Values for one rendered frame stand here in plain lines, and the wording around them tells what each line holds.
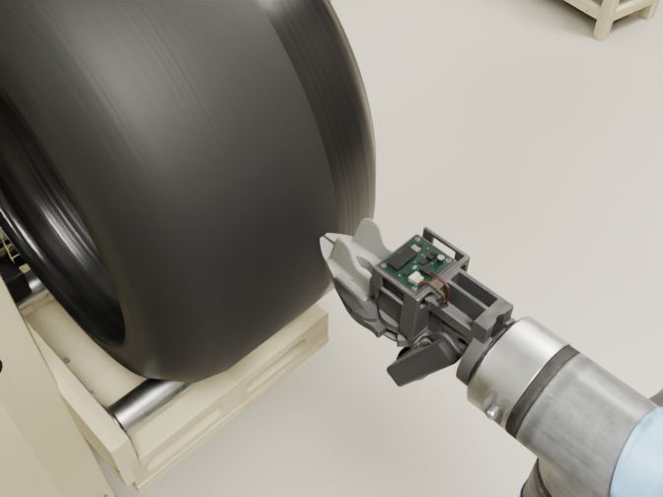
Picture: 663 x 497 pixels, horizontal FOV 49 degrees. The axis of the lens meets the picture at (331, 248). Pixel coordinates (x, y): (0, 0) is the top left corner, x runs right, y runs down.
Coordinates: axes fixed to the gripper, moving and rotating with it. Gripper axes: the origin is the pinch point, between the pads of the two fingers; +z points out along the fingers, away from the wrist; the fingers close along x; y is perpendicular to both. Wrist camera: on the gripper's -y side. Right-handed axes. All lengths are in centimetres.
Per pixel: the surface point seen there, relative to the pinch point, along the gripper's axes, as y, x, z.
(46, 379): -21.1, 26.1, 22.5
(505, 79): -120, -191, 94
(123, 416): -27.8, 21.2, 15.8
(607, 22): -111, -243, 82
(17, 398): -21.1, 30.0, 22.5
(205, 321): -0.8, 14.5, 2.2
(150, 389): -27.5, 16.5, 16.6
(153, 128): 17.8, 12.4, 7.9
